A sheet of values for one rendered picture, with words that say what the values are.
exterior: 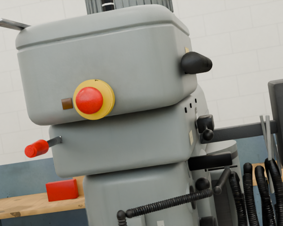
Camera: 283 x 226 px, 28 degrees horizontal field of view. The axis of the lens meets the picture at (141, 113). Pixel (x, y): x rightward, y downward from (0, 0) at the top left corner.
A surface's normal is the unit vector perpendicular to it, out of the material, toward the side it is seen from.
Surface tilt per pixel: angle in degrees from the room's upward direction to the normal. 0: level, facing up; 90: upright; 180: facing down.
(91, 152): 90
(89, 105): 95
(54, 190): 90
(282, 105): 90
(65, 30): 81
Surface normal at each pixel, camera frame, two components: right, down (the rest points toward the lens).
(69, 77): -0.15, 0.07
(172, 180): 0.50, -0.04
